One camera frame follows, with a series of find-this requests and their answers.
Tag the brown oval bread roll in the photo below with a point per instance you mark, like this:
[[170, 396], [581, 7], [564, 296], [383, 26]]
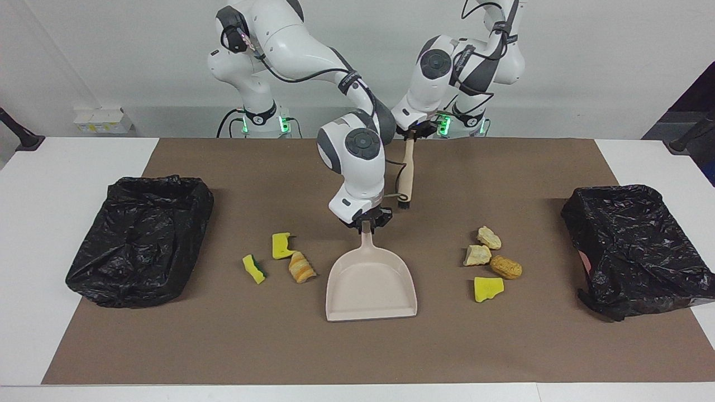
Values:
[[506, 268]]

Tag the pale lumpy bread chunk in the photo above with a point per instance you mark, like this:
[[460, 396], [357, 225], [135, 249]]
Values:
[[489, 238]]

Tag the white power strip box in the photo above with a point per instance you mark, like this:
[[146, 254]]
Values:
[[100, 120]]

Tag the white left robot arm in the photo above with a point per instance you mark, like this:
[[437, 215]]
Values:
[[441, 78]]

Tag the black bag-lined trash bin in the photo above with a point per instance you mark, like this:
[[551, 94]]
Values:
[[139, 240]]

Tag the striped croissant bread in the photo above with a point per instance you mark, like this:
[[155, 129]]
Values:
[[301, 268]]

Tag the beige hand brush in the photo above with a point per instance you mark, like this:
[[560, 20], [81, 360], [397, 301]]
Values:
[[406, 178]]

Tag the beige plastic dustpan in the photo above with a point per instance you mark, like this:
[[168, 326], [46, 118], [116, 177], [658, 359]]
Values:
[[371, 290]]

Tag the black stand foot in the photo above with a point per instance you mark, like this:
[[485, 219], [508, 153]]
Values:
[[690, 137], [25, 140]]

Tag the notched yellow sponge piece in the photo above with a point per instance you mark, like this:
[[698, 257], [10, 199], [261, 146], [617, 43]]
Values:
[[279, 247]]

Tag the pale cut bread chunk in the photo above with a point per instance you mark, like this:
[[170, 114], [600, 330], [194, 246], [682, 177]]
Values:
[[477, 255]]

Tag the yellow and green sponge piece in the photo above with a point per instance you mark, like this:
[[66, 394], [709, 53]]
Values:
[[254, 271]]

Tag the black bag-lined pink bin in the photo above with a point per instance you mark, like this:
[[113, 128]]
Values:
[[631, 245]]

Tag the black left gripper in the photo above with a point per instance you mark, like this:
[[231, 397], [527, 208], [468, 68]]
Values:
[[416, 129]]

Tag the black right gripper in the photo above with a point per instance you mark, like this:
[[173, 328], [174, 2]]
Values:
[[366, 214]]

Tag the brown table mat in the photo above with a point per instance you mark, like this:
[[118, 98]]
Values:
[[357, 346]]

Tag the plain yellow sponge wedge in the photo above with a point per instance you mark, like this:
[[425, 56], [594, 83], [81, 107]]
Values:
[[487, 289]]

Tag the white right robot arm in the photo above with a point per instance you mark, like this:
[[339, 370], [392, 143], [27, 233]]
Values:
[[313, 50]]

